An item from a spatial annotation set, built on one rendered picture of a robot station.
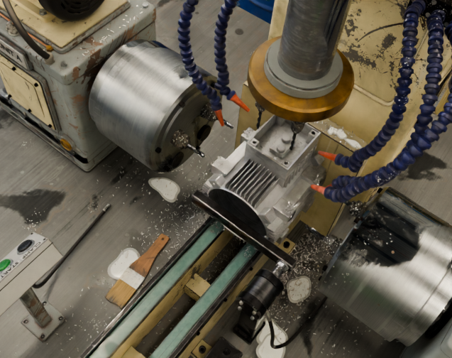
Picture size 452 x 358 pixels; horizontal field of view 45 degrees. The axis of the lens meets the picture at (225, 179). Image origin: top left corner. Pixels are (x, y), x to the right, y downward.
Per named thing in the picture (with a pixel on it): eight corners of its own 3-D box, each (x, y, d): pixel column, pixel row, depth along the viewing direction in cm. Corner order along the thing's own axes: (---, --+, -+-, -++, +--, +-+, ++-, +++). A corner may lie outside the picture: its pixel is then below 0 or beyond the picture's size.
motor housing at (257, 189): (251, 158, 131) (261, 106, 115) (316, 201, 126) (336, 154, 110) (199, 213, 122) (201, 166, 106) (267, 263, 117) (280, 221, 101)
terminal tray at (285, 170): (274, 128, 117) (279, 106, 111) (315, 153, 114) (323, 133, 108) (241, 163, 112) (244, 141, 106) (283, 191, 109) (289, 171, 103)
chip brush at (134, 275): (157, 231, 132) (157, 229, 132) (174, 241, 131) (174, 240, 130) (103, 298, 122) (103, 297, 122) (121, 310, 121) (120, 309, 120)
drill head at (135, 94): (125, 65, 146) (116, -12, 125) (233, 136, 135) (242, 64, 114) (55, 121, 134) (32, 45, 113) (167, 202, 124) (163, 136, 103)
